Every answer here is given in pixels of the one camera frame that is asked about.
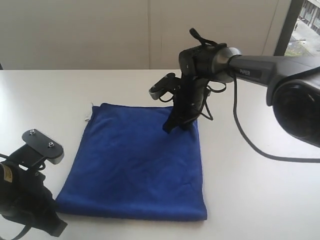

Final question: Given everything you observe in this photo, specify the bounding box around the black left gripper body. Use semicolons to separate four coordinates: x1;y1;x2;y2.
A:
0;144;54;225

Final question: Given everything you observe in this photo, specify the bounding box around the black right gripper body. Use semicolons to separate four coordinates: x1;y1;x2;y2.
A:
169;76;208;130

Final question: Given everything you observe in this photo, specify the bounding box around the blue microfiber towel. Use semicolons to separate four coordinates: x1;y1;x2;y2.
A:
56;103;208;222

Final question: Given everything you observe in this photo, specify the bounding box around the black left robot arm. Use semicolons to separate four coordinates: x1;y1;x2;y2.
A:
0;145;68;240

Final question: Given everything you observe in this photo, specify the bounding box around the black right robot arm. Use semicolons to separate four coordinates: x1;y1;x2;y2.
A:
150;43;320;147

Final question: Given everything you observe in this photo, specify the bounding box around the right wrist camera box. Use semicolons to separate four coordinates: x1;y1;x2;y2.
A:
149;72;177;100

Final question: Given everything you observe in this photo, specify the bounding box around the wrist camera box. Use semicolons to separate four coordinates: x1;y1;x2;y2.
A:
149;72;177;100
21;128;64;165

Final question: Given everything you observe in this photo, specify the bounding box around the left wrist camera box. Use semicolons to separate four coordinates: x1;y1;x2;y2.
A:
21;128;64;165

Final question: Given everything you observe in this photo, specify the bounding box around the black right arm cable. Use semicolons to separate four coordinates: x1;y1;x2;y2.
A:
158;28;320;163

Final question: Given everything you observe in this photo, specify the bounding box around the black window frame post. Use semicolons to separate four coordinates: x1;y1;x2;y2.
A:
273;0;304;56

